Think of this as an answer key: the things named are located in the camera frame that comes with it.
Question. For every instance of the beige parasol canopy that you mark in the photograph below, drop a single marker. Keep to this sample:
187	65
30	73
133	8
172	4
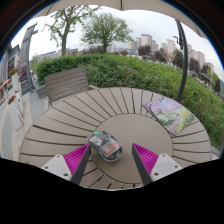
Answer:
100	3

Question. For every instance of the dark curved parasol pole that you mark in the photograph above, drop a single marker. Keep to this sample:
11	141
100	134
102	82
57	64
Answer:
185	63

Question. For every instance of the white planter box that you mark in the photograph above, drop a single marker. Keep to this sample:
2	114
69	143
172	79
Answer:
15	111

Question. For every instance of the grey slatted wooden chair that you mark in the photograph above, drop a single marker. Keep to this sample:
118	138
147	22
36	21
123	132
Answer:
65	83

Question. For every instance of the thin-trunked leafy tree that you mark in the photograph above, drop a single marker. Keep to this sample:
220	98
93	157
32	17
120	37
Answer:
64	40

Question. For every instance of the group of high-rise buildings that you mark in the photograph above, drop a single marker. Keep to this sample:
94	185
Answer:
146	40

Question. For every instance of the dark sign pillar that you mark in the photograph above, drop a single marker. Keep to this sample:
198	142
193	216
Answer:
25	53

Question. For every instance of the transparent grey computer mouse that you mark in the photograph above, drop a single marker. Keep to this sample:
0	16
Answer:
106	146

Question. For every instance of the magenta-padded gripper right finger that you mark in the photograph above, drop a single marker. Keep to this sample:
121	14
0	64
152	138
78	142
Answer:
146	160

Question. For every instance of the floral print mouse pad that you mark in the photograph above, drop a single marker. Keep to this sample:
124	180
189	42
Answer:
170	115

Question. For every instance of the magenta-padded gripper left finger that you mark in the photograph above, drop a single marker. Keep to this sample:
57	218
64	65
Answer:
75	160

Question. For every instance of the green hedge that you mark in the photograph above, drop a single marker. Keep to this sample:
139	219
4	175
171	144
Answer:
133	73

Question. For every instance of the round-crowned green tree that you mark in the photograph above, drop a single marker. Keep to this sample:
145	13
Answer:
105	30

